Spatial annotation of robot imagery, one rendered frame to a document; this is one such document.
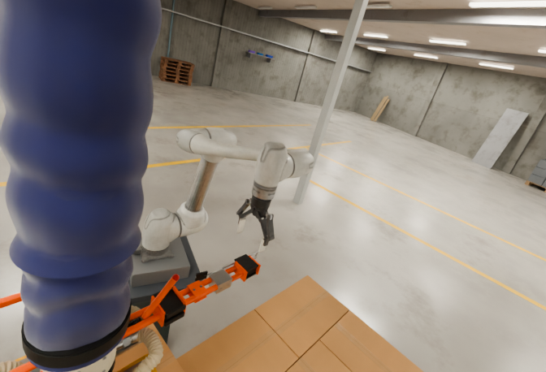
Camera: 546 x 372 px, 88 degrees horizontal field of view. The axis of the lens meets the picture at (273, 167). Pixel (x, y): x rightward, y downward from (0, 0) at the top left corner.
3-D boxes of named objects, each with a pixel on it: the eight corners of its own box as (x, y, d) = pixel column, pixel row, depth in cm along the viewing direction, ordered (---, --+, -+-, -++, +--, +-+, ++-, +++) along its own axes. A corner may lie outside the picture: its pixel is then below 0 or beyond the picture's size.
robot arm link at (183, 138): (188, 130, 129) (214, 130, 139) (170, 124, 141) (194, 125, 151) (188, 157, 132) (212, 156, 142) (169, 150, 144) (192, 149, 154)
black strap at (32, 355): (33, 392, 58) (32, 379, 56) (13, 311, 71) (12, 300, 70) (145, 333, 74) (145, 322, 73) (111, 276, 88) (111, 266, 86)
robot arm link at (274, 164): (265, 191, 99) (290, 185, 108) (276, 149, 93) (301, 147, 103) (246, 177, 105) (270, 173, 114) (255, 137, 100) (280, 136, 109)
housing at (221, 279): (216, 295, 107) (218, 286, 105) (206, 283, 111) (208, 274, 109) (231, 287, 112) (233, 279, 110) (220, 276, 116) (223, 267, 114)
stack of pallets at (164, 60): (187, 82, 1344) (189, 62, 1311) (192, 86, 1275) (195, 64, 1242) (158, 76, 1275) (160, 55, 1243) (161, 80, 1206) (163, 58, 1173)
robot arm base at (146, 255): (128, 244, 171) (129, 237, 169) (166, 239, 184) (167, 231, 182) (134, 265, 158) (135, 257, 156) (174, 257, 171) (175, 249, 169)
